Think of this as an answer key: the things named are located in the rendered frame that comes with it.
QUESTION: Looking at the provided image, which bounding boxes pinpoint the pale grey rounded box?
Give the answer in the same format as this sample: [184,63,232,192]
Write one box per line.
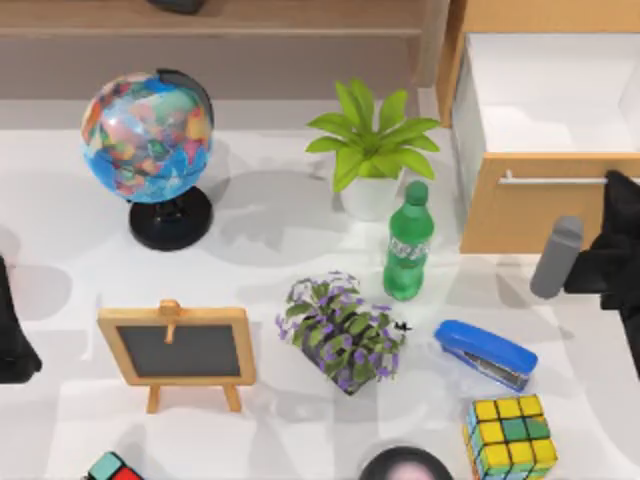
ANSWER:
[529,215,586,300]

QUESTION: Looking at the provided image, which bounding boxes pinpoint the pale wooden drawer front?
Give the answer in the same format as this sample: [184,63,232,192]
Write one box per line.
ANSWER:
[459,151,640,255]

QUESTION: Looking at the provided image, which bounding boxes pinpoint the white drawer inside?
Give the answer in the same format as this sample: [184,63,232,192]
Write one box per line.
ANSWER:
[451,31,640,202]

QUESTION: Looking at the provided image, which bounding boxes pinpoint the blue stapler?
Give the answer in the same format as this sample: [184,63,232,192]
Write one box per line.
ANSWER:
[432,319,540,393]

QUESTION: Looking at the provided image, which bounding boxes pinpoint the yellow and green puzzle cube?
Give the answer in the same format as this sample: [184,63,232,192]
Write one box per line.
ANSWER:
[464,394,559,480]

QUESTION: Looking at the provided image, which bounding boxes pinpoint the green bottle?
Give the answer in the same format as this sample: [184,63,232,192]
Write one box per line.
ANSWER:
[382,180,434,303]

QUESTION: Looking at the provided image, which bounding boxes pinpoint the wooden cupboard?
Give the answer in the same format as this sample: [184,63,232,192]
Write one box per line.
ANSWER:
[434,0,640,126]

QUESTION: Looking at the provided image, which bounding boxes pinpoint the green plant in white pot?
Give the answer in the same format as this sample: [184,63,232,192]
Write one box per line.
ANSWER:
[304,76,444,222]

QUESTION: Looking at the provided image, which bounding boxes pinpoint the purple flowering plant in pot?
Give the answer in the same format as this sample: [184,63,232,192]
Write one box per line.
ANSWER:
[275,270,415,397]

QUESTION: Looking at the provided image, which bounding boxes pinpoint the round black object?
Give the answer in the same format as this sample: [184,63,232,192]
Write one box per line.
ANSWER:
[358,445,454,480]

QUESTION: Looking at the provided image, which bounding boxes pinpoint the wooden framed blackboard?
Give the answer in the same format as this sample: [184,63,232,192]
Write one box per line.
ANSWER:
[96,298,258,415]

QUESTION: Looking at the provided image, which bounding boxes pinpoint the wooden open shelf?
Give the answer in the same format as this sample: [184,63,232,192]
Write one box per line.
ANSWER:
[0,0,437,101]

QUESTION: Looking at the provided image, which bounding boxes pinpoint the colourful globe on black stand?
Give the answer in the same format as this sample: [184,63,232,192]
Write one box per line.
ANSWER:
[79,68,217,252]

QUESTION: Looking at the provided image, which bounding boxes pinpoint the dark object on shelf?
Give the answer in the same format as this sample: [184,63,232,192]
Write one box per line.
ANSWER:
[146,0,207,16]

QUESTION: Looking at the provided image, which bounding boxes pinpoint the red and teal puzzle cube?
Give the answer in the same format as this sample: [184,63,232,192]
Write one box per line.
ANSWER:
[83,450,147,480]

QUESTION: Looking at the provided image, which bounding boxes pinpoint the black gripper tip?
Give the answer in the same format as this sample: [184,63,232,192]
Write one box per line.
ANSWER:
[0,255,44,386]

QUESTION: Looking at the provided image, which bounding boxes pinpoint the long metal drawer handle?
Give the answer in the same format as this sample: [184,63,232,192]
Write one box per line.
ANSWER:
[496,169,609,187]

